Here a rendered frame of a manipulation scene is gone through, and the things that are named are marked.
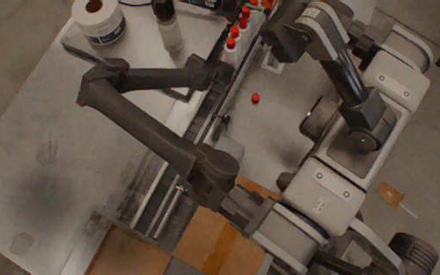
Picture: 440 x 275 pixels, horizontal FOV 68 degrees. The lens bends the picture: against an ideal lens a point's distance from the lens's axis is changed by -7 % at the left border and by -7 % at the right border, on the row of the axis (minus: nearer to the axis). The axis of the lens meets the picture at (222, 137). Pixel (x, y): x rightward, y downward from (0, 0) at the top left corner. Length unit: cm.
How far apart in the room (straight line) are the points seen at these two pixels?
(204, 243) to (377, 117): 62
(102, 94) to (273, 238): 48
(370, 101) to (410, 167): 189
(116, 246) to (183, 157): 74
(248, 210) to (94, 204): 88
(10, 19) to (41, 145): 189
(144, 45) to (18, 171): 76
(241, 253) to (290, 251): 39
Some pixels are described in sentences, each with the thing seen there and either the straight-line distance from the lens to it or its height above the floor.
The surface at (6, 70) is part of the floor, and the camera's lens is 305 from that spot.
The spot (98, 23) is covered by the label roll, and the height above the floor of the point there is 102.
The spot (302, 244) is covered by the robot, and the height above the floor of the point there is 150.
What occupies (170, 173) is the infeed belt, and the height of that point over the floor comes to 88.
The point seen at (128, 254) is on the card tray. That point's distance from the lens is 138.
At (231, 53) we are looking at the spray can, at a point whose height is 104.
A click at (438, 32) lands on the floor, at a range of 312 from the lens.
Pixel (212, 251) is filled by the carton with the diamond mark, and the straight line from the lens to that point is 104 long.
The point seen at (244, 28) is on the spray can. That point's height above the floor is 105.
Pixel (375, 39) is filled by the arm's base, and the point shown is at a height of 151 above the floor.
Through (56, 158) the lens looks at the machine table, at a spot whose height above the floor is 83.
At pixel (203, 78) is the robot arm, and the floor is 117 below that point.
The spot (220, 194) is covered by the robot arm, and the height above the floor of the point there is 148.
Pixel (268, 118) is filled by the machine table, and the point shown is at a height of 83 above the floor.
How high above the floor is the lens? 216
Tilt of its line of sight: 71 degrees down
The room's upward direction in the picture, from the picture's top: 6 degrees counter-clockwise
